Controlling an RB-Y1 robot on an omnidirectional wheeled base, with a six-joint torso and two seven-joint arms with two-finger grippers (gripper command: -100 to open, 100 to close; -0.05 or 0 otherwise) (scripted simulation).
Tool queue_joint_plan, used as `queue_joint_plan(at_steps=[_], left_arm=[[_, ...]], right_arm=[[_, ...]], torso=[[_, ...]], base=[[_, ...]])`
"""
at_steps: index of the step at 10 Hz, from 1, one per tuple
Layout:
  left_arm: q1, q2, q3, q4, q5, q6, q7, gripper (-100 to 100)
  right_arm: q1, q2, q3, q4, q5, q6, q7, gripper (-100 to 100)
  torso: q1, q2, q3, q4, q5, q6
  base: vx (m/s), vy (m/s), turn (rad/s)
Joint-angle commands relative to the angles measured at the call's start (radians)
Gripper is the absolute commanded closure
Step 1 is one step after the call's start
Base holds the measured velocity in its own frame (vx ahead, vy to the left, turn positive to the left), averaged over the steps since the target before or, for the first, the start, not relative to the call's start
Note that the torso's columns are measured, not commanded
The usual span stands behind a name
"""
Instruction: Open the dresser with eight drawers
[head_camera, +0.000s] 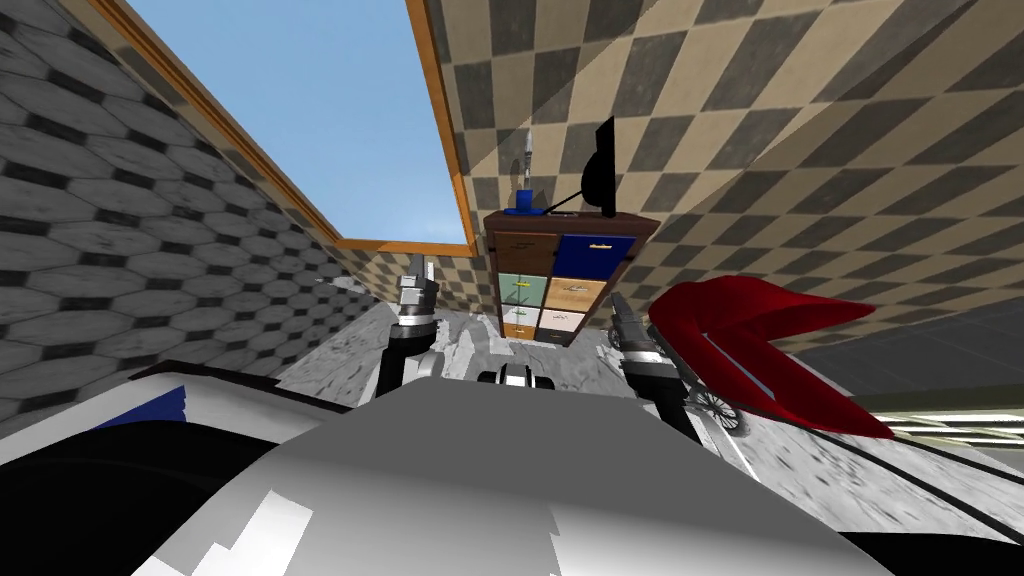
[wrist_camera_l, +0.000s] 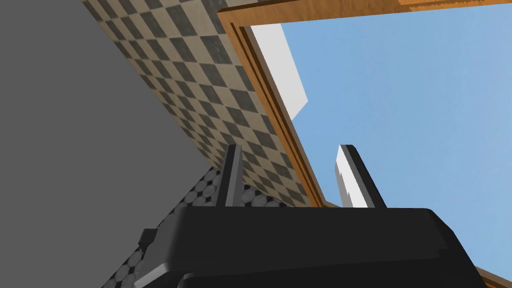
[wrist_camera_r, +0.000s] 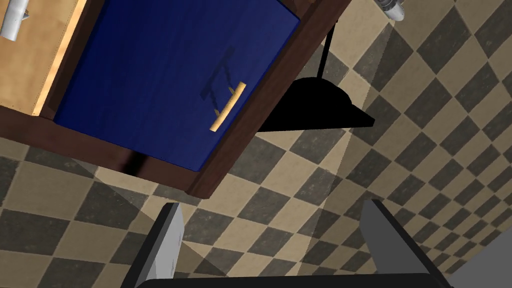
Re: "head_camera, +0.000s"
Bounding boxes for brown dresser with coloured drawers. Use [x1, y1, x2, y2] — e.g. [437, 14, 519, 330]
[482, 115, 662, 348]

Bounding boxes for red curved chair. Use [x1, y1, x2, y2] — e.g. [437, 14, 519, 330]
[646, 274, 897, 441]

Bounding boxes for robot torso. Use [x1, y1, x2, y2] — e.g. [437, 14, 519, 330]
[134, 361, 891, 576]

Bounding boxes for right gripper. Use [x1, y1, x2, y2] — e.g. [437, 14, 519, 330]
[608, 291, 654, 353]

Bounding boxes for orange framed window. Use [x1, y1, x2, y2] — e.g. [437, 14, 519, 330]
[79, 0, 481, 259]

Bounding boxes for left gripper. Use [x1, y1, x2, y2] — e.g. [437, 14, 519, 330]
[396, 254, 441, 321]

